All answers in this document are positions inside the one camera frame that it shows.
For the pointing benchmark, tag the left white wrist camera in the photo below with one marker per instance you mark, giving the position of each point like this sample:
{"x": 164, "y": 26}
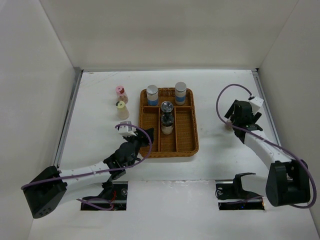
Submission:
{"x": 125, "y": 129}

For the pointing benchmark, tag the dark lid spice jar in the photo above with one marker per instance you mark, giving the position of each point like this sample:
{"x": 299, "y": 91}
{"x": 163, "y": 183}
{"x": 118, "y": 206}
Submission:
{"x": 228, "y": 125}

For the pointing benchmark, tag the yellow cap spice bottle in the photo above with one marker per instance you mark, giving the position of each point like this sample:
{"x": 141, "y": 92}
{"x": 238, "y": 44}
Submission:
{"x": 122, "y": 111}

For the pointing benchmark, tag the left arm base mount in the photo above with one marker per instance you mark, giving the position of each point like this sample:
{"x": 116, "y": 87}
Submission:
{"x": 112, "y": 198}

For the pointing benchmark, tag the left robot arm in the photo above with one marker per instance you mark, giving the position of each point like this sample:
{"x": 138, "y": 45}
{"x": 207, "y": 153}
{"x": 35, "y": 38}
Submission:
{"x": 53, "y": 187}

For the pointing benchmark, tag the right aluminium frame rail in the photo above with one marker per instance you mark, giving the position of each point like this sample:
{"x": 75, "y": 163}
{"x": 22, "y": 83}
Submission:
{"x": 266, "y": 121}

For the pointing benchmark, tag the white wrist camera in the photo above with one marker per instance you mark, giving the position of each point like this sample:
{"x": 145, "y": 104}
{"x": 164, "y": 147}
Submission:
{"x": 125, "y": 129}
{"x": 256, "y": 103}

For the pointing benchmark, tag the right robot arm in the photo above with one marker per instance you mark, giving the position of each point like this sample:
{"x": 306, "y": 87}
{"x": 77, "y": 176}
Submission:
{"x": 287, "y": 182}

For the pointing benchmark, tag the blue label silver-cap jar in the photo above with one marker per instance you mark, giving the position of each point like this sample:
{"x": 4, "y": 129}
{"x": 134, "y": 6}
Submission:
{"x": 152, "y": 95}

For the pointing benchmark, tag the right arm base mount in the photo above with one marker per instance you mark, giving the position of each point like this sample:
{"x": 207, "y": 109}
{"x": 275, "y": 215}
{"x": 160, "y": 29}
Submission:
{"x": 232, "y": 197}

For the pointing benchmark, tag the silver grinder spice bottle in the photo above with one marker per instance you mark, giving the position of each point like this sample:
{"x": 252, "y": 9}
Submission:
{"x": 166, "y": 107}

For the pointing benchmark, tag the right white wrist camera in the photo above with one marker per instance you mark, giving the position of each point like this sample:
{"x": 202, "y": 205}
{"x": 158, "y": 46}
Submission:
{"x": 256, "y": 103}

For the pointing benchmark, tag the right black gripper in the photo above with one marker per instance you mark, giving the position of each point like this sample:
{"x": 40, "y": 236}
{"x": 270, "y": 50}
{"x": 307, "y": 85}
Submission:
{"x": 255, "y": 116}

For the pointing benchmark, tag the black grinder spice bottle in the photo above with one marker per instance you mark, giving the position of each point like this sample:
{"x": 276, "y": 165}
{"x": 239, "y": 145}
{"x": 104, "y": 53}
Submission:
{"x": 167, "y": 123}

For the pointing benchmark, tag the pink cap spice bottle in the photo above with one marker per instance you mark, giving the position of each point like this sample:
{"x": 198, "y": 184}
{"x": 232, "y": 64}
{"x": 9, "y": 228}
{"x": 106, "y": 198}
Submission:
{"x": 121, "y": 94}

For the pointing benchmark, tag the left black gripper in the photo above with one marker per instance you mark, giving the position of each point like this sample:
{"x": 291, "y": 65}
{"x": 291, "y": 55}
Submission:
{"x": 139, "y": 134}

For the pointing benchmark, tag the brown wicker divided tray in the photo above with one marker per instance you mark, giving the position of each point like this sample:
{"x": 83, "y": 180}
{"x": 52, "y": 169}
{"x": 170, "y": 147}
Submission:
{"x": 183, "y": 141}

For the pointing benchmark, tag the left aluminium frame rail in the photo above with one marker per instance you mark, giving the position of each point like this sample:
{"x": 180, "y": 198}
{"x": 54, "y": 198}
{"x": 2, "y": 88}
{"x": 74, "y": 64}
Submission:
{"x": 68, "y": 116}

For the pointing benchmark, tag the aluminium frame rail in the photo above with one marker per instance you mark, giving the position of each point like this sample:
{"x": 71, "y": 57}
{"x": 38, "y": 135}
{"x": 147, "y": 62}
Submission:
{"x": 68, "y": 116}
{"x": 266, "y": 121}

